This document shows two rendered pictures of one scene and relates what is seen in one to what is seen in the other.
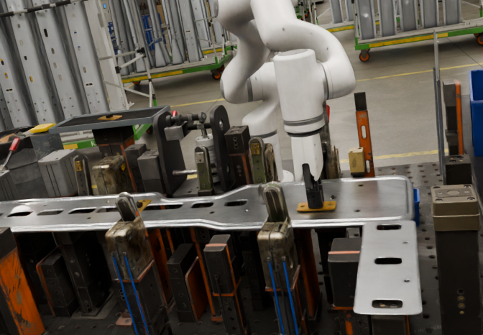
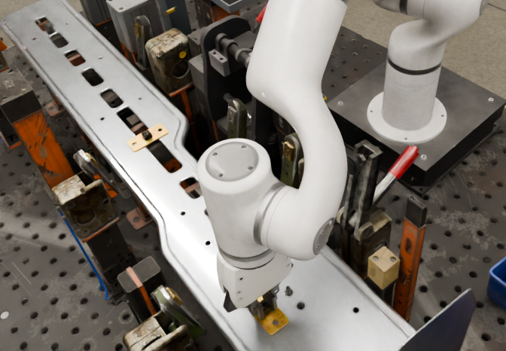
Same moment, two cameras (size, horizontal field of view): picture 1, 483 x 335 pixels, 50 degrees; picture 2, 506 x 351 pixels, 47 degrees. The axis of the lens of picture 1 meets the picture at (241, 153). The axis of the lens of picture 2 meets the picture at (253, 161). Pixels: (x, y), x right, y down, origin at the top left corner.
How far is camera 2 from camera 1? 0.90 m
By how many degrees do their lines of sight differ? 44
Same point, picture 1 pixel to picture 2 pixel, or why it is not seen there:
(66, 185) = (129, 41)
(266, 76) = not seen: outside the picture
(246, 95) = (396, 8)
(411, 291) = not seen: outside the picture
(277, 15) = (266, 62)
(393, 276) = not seen: outside the picture
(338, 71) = (282, 233)
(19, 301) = (42, 155)
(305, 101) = (224, 237)
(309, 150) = (230, 282)
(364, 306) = not seen: outside the picture
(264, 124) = (412, 58)
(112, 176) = (160, 66)
